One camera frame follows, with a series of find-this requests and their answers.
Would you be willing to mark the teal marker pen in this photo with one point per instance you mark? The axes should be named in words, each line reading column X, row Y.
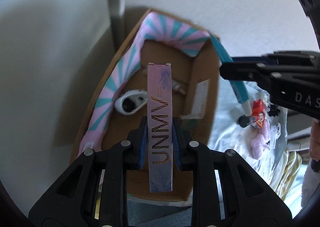
column 241, row 94

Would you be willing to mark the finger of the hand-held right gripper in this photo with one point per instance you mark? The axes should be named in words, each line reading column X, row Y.
column 240, row 70

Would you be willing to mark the long purple cosmetic box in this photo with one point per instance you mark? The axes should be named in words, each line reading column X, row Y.
column 160, row 96

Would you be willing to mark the cardboard box with pink striped flaps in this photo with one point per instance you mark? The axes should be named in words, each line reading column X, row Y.
column 197, row 66

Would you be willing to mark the small black round object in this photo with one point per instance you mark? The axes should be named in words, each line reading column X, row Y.
column 243, row 121

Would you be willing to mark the pink fluffy plush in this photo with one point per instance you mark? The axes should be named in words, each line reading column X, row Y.
column 260, row 144

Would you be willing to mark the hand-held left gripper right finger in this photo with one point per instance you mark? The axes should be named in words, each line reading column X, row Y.
column 176, row 141

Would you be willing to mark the yellow green floral quilt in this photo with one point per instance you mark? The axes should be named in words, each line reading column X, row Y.
column 291, row 169

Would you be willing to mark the white plastic case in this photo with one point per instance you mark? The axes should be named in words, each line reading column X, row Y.
column 120, row 103

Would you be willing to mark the red snack packet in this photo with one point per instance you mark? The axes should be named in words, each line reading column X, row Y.
column 258, row 114

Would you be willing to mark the person's right forearm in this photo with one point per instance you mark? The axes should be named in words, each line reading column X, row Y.
column 313, row 179

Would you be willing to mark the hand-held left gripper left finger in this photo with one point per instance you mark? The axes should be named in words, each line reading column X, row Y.
column 143, row 141

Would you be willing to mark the light blue floral bedsheet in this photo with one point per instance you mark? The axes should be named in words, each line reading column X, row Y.
column 230, row 141

